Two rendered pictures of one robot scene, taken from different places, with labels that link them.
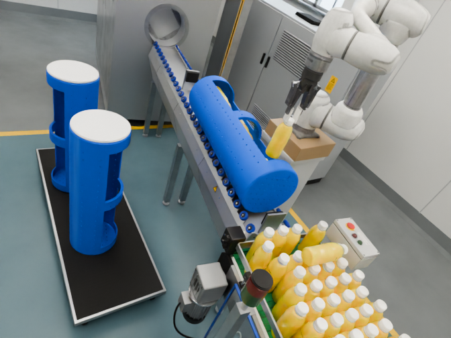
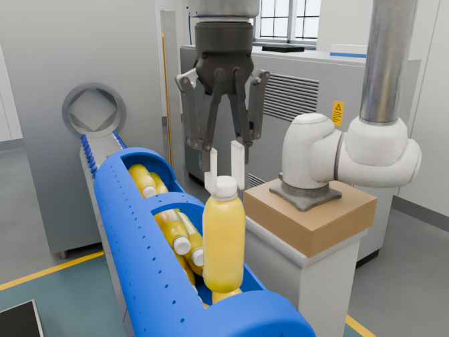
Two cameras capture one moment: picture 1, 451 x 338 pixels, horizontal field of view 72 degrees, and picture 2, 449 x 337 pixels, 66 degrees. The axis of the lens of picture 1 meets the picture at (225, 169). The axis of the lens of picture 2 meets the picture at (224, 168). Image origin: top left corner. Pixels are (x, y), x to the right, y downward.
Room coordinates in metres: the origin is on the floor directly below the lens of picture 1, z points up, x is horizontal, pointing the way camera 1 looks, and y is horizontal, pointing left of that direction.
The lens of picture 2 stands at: (0.76, -0.25, 1.64)
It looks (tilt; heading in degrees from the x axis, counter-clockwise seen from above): 23 degrees down; 9
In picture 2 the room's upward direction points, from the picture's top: straight up
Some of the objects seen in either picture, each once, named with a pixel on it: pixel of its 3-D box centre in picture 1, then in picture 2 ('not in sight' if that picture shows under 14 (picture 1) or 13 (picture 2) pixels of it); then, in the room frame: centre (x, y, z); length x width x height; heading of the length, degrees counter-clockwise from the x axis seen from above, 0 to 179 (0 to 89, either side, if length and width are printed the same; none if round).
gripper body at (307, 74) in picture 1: (309, 79); (224, 58); (1.23, -0.18, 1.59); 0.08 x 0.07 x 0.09; 124
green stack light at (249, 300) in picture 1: (253, 292); not in sight; (0.54, -0.20, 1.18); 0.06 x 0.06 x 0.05
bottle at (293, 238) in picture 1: (288, 243); not in sight; (0.97, -0.37, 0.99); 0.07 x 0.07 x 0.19
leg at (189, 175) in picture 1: (189, 176); not in sight; (1.96, 0.25, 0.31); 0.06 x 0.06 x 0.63; 34
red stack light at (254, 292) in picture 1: (258, 284); not in sight; (0.54, -0.20, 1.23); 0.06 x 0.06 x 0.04
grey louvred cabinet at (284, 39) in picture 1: (274, 80); (265, 136); (3.69, -0.16, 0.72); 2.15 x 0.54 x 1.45; 44
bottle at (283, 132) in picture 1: (280, 139); (223, 238); (1.23, -0.18, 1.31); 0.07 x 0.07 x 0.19
